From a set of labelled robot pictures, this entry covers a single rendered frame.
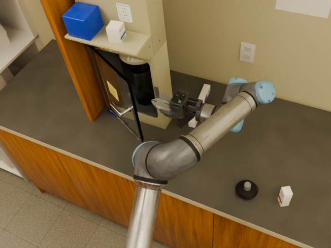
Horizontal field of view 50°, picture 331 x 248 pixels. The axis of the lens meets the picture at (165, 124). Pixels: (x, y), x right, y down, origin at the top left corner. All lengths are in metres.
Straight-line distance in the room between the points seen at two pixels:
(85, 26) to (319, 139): 1.14
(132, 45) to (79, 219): 1.64
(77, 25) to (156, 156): 0.59
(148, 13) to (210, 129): 0.48
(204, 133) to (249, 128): 0.70
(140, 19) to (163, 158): 0.54
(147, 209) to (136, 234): 0.09
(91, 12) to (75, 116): 0.72
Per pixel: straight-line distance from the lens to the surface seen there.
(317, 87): 1.86
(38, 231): 2.75
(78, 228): 2.65
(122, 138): 1.76
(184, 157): 1.05
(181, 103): 1.31
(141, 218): 1.18
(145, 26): 1.34
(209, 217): 1.70
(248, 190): 1.53
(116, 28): 1.32
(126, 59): 1.55
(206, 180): 1.59
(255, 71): 1.87
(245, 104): 1.17
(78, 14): 1.38
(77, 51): 1.62
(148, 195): 1.16
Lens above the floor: 2.32
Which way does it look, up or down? 51 degrees down
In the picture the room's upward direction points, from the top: 8 degrees counter-clockwise
